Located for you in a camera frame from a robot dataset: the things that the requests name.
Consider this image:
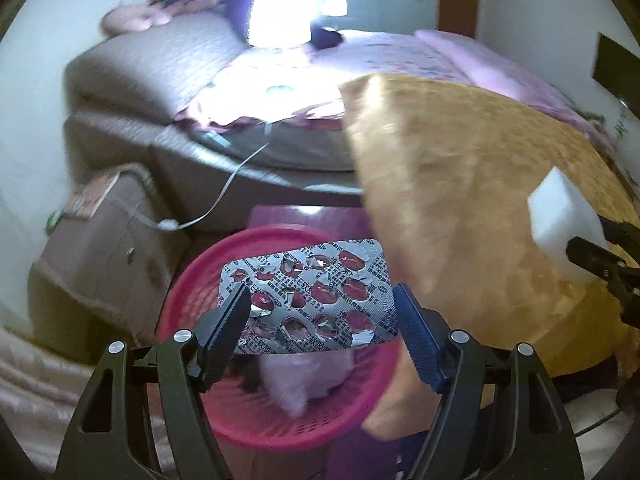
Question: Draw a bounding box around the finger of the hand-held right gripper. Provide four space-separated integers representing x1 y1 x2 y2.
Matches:
597 216 640 241
566 236 640 291

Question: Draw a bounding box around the grey upholstered bed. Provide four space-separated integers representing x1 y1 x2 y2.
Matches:
62 10 616 241

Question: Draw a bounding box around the pink plastic basket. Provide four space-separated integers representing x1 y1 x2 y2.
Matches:
157 225 406 448

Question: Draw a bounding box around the yellow patterned tablecloth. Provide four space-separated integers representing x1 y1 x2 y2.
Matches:
339 74 640 441

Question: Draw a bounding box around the floral bed sheet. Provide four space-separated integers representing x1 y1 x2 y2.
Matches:
215 30 476 126

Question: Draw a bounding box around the brown bedside cabinet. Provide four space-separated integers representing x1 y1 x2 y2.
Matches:
39 162 193 343

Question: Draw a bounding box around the black wall panel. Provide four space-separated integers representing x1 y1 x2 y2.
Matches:
592 32 640 106

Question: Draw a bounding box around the white shade table lamp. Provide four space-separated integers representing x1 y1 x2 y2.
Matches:
247 0 313 100

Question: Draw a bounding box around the grey patterned pillow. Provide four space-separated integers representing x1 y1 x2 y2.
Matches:
62 10 251 126

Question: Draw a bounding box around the silver blister pack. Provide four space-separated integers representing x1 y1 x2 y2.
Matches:
217 238 401 356

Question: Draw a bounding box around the white plastic bag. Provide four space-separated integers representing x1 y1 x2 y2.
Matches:
257 350 358 418

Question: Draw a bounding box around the pink neck pillow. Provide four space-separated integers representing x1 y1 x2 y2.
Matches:
100 2 173 36

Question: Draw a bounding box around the pink fleece blanket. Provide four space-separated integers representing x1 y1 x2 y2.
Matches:
415 29 616 161

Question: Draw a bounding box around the white charger cable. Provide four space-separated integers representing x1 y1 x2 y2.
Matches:
157 122 273 233

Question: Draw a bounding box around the purple plastic stool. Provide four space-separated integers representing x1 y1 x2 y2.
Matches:
247 204 371 241

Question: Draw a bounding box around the orange printed box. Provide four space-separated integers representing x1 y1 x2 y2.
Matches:
65 170 121 221

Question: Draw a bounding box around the white foam block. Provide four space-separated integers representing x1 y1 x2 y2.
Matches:
527 166 608 282

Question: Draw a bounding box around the beige quilted blanket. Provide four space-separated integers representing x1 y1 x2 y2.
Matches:
0 327 101 480

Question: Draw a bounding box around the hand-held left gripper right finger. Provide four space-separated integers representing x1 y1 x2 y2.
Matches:
392 282 583 480

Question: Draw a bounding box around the brown wooden door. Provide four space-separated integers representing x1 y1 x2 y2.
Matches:
439 0 481 41

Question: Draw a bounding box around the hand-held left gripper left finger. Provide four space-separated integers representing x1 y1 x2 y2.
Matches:
52 284 252 480

